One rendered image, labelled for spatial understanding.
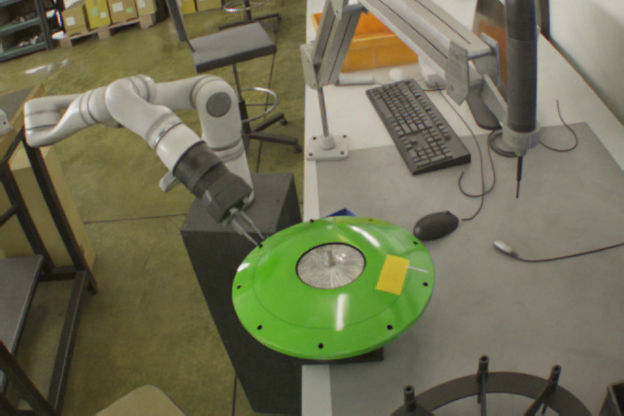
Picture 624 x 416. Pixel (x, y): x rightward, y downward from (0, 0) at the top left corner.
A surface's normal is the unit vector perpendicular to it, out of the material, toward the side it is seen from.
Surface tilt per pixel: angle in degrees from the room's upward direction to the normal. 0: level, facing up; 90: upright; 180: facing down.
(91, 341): 0
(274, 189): 0
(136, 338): 0
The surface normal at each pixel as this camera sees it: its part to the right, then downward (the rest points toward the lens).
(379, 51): 0.12, 0.59
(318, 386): -0.13, -0.83
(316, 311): -0.18, -0.67
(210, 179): 0.44, -0.44
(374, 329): 0.04, -0.57
